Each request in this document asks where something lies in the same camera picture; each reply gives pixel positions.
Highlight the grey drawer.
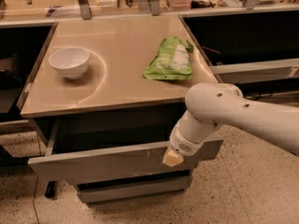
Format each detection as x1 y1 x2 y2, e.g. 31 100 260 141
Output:
29 120 223 183
77 175 192 203

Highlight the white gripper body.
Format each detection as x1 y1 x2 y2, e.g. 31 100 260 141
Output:
170 127 203 156

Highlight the white bowl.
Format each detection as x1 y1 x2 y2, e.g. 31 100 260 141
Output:
49 47 90 79

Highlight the grey metal rail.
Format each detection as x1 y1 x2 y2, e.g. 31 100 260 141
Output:
210 58 299 84

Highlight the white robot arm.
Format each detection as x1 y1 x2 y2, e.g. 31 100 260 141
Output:
163 83 299 167

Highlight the grey top drawer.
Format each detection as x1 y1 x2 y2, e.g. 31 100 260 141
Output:
29 120 223 183

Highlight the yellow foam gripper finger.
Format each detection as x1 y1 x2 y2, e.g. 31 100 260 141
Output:
163 148 184 167

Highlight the grey drawer cabinet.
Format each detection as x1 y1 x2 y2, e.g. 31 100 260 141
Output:
18 15 215 192

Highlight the grey bottom drawer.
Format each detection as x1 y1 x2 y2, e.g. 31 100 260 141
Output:
77 175 192 203

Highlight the green snack bag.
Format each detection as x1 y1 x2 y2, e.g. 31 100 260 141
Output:
143 36 193 81

